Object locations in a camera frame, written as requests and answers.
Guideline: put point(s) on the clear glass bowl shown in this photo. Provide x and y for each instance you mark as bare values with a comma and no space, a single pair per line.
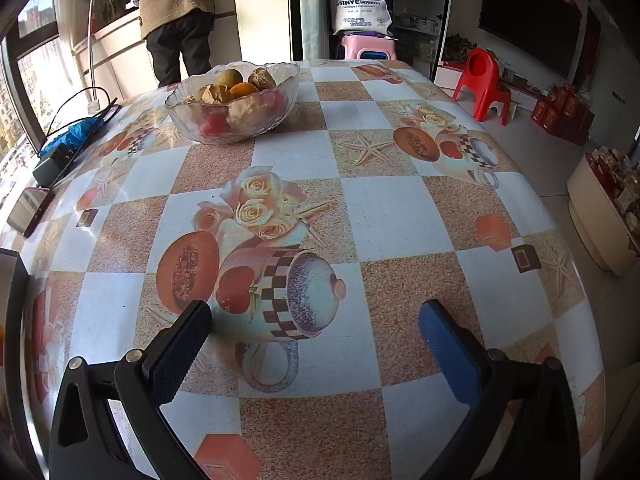
289,87

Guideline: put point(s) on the round cream stand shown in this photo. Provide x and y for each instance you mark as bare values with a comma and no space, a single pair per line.
595,220

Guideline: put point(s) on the white kitchen cabinet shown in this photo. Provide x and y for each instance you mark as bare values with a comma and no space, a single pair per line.
125,60

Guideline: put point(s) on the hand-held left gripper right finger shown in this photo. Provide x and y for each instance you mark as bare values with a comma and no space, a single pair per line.
450,355

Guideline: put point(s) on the blue plastic bag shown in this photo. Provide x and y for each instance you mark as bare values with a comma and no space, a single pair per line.
70,135

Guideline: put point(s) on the dark red smartphone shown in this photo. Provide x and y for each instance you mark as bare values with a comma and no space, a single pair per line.
27,210

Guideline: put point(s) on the red plastic child chair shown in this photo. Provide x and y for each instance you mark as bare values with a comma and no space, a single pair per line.
480,77

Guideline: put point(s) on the heap of oranges and physalis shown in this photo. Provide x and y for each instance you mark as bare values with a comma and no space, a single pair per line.
240,110

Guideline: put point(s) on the assorted packaged goods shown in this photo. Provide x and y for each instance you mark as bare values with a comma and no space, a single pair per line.
620,175

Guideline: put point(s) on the stack of red gift boxes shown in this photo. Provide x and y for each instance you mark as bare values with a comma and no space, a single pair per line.
562,110

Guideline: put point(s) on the dark shelving unit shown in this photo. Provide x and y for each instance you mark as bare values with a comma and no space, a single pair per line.
420,5

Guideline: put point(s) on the black television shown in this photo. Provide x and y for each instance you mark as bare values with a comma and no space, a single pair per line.
530,20

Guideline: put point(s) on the pink plastic stool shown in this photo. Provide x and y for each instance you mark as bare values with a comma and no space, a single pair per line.
370,42

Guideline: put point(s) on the large window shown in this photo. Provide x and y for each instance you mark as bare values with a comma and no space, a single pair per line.
30,25

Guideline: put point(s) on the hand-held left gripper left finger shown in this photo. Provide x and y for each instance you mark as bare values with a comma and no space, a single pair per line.
182,355

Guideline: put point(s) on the black power bank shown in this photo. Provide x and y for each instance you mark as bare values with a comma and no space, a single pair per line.
50,167

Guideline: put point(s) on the checkered printed tablecloth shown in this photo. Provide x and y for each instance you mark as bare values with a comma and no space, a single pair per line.
390,210

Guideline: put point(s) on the white printed sack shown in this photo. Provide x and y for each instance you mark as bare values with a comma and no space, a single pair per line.
360,10

